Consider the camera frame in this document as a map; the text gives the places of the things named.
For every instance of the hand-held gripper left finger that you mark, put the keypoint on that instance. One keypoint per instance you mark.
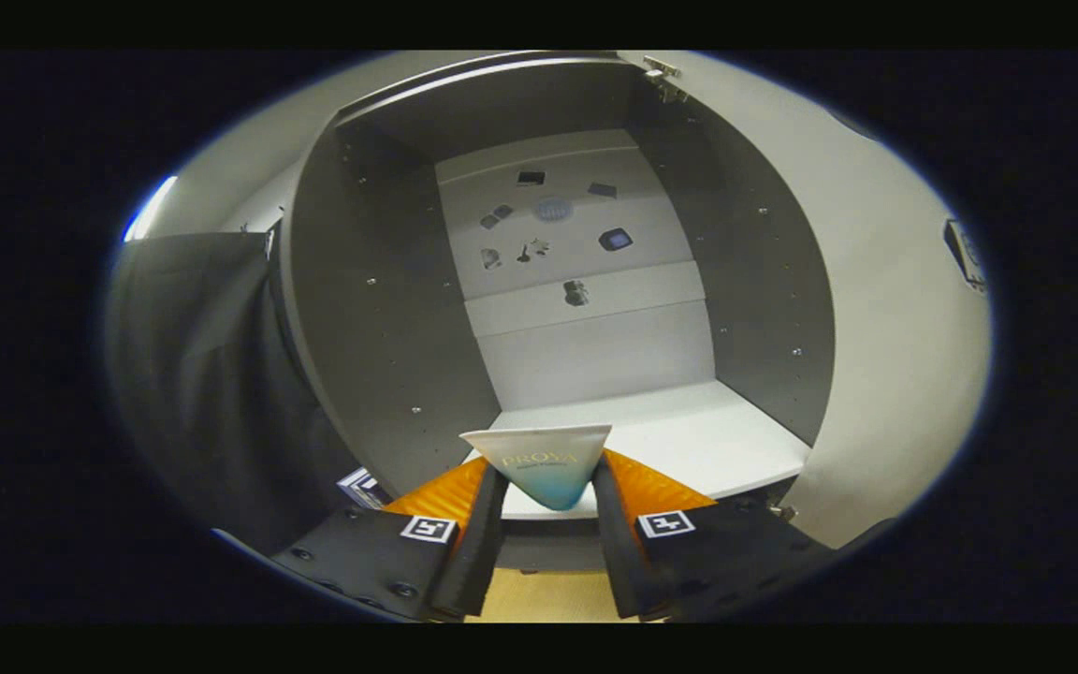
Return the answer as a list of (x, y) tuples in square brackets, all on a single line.
[(478, 552)]

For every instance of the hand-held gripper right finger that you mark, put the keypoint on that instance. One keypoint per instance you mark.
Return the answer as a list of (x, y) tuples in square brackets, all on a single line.
[(619, 552)]

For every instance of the white blue sachet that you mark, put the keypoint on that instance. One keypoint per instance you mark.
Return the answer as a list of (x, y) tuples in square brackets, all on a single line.
[(539, 463)]

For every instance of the grey cabinet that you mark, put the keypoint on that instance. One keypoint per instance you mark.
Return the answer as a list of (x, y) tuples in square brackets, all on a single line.
[(380, 328)]

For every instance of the black backdrop cloth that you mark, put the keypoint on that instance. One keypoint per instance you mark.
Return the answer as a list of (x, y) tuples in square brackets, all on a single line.
[(193, 374)]

